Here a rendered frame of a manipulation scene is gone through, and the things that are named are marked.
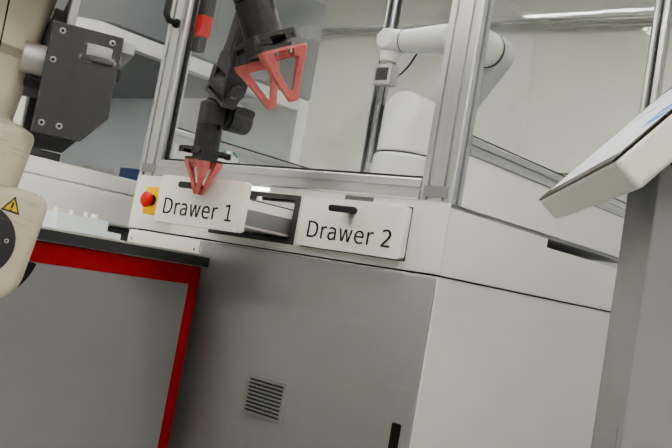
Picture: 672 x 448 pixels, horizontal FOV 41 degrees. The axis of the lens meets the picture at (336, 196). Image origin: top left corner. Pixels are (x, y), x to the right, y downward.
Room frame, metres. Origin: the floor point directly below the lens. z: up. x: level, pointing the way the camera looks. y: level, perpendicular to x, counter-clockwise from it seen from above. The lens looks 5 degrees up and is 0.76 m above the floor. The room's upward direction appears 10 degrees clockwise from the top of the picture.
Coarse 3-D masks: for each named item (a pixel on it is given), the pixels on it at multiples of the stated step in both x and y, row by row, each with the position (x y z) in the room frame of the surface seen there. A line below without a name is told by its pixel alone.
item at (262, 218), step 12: (252, 204) 1.97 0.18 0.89; (264, 204) 2.00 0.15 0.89; (252, 216) 1.98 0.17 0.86; (264, 216) 2.00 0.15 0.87; (276, 216) 2.03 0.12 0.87; (288, 216) 2.06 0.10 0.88; (252, 228) 1.98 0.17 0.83; (264, 228) 2.01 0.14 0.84; (276, 228) 2.04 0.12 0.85; (288, 228) 2.06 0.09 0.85
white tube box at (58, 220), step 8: (48, 216) 2.10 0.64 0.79; (56, 216) 2.06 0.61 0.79; (64, 216) 2.06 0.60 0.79; (72, 216) 2.07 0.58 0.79; (80, 216) 2.08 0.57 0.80; (48, 224) 2.09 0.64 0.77; (56, 224) 2.05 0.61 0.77; (64, 224) 2.06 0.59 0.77; (72, 224) 2.08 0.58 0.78; (80, 224) 2.09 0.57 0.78; (88, 224) 2.10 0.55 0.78; (96, 224) 2.11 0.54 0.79; (104, 224) 2.12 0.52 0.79; (80, 232) 2.09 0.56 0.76; (88, 232) 2.10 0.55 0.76; (96, 232) 2.11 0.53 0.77; (104, 232) 2.12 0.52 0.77
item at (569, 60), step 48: (528, 0) 1.95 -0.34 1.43; (576, 0) 2.11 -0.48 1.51; (624, 0) 2.30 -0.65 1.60; (528, 48) 1.97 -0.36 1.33; (576, 48) 2.14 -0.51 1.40; (624, 48) 2.33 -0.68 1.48; (480, 96) 1.85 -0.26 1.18; (528, 96) 2.00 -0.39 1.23; (576, 96) 2.17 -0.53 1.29; (624, 96) 2.37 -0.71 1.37; (528, 144) 2.02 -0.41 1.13; (576, 144) 2.19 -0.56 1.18
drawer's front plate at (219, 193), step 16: (176, 176) 2.08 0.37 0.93; (160, 192) 2.11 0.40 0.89; (176, 192) 2.08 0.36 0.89; (192, 192) 2.04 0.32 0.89; (208, 192) 2.00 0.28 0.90; (224, 192) 1.97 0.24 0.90; (240, 192) 1.94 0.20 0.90; (160, 208) 2.11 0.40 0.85; (176, 208) 2.07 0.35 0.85; (192, 208) 2.03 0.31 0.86; (224, 208) 1.96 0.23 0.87; (240, 208) 1.93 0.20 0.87; (192, 224) 2.03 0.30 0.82; (208, 224) 1.99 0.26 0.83; (224, 224) 1.96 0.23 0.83; (240, 224) 1.93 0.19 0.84
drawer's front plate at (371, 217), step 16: (304, 208) 2.02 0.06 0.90; (320, 208) 1.99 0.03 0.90; (368, 208) 1.90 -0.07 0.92; (384, 208) 1.87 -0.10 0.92; (400, 208) 1.85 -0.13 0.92; (304, 224) 2.02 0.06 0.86; (320, 224) 1.99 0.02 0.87; (336, 224) 1.96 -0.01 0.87; (352, 224) 1.93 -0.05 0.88; (368, 224) 1.90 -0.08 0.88; (384, 224) 1.87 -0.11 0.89; (400, 224) 1.84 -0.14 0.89; (304, 240) 2.01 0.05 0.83; (320, 240) 1.98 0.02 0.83; (336, 240) 1.95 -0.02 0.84; (352, 240) 1.92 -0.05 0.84; (368, 240) 1.89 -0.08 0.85; (384, 240) 1.87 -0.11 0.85; (400, 240) 1.84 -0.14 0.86; (384, 256) 1.86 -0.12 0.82; (400, 256) 1.84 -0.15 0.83
